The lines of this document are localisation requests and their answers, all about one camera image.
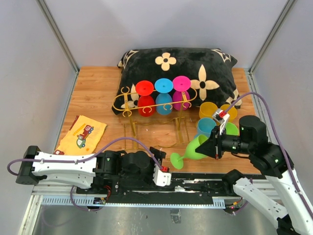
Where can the yellow truck print cloth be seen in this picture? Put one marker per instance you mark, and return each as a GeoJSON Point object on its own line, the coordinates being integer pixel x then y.
{"type": "Point", "coordinates": [82, 138]}

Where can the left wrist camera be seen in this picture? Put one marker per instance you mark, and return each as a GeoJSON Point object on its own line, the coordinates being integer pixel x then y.
{"type": "Point", "coordinates": [161, 178]}

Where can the green wine glass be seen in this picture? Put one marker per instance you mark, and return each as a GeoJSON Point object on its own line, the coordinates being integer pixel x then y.
{"type": "Point", "coordinates": [231, 129]}
{"type": "Point", "coordinates": [190, 152]}

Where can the blue wine glass front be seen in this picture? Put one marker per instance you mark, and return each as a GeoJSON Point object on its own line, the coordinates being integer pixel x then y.
{"type": "Point", "coordinates": [205, 126]}

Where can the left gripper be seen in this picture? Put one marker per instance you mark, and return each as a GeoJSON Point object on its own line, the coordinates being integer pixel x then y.
{"type": "Point", "coordinates": [159, 155]}

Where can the blue wine glass back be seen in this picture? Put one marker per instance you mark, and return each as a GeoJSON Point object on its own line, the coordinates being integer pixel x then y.
{"type": "Point", "coordinates": [163, 86]}

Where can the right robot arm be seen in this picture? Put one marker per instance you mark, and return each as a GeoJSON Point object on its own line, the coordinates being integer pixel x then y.
{"type": "Point", "coordinates": [293, 216]}

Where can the magenta wine glass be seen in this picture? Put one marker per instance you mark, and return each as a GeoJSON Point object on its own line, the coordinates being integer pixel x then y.
{"type": "Point", "coordinates": [181, 84]}

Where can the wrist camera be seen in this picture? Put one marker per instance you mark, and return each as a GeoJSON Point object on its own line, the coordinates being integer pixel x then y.
{"type": "Point", "coordinates": [222, 117]}
{"type": "Point", "coordinates": [161, 178]}

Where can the red wine glass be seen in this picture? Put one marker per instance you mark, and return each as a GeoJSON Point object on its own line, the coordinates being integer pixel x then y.
{"type": "Point", "coordinates": [144, 88]}

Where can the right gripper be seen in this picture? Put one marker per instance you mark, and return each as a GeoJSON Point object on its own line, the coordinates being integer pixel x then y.
{"type": "Point", "coordinates": [212, 147]}

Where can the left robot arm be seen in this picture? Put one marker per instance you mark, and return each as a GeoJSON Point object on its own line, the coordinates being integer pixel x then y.
{"type": "Point", "coordinates": [111, 168]}

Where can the blue wine glass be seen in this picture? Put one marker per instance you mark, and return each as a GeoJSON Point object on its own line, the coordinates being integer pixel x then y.
{"type": "Point", "coordinates": [205, 126]}
{"type": "Point", "coordinates": [163, 86]}

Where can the yellow wine glass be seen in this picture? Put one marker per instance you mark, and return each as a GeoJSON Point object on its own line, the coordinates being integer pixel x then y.
{"type": "Point", "coordinates": [207, 109]}
{"type": "Point", "coordinates": [232, 112]}

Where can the gold wire glass rack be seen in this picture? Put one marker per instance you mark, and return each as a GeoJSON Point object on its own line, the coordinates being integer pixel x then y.
{"type": "Point", "coordinates": [173, 125]}

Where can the black floral pillow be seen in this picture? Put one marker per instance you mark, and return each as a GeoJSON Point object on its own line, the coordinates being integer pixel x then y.
{"type": "Point", "coordinates": [209, 70]}

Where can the green wine glass back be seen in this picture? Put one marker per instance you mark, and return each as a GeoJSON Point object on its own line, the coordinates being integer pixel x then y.
{"type": "Point", "coordinates": [190, 152]}

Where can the green wine glass front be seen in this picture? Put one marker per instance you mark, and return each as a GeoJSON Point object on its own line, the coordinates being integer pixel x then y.
{"type": "Point", "coordinates": [231, 129]}

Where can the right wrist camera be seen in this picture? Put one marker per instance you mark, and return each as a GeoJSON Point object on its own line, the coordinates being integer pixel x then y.
{"type": "Point", "coordinates": [222, 117]}

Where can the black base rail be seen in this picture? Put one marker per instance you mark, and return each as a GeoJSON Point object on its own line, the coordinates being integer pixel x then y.
{"type": "Point", "coordinates": [186, 190]}

